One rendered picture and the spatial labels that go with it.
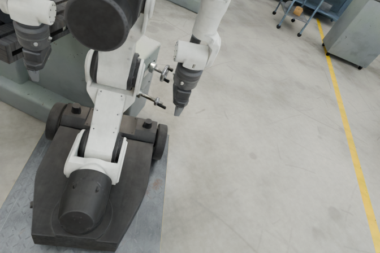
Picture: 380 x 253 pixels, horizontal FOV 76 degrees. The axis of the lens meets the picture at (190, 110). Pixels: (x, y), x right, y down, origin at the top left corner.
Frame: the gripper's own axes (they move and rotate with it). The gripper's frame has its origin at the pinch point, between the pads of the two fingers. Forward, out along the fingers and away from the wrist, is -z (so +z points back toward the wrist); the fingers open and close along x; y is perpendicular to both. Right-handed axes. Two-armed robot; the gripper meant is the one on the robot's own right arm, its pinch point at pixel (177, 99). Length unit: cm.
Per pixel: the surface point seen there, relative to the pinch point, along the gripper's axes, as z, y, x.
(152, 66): -36, 7, 54
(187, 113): -111, -37, 76
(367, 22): -78, -352, 289
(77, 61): -45, 52, 57
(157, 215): -53, -2, -30
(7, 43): 0, 63, 15
